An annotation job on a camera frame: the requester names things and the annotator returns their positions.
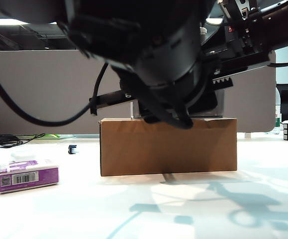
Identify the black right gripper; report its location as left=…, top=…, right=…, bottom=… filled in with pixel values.
left=88, top=51, right=277, bottom=118

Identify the purple white napkin pack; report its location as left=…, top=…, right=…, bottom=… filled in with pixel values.
left=0, top=159, right=60, bottom=195

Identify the brown cardboard box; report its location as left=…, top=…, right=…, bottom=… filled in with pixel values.
left=98, top=117, right=238, bottom=177

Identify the grey-brown desk partition panel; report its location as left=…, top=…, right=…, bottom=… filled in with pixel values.
left=0, top=49, right=277, bottom=136

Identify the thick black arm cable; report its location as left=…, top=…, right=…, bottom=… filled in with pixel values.
left=0, top=53, right=109, bottom=126

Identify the clear bottle, green label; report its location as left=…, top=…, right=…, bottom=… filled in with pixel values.
left=274, top=104, right=283, bottom=130

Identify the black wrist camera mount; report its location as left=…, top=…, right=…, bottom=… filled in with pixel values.
left=217, top=0, right=288, bottom=57

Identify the long white ceiling light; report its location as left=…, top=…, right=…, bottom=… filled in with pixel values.
left=0, top=17, right=225, bottom=26

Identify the white earbud case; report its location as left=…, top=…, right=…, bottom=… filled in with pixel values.
left=10, top=152, right=36, bottom=161

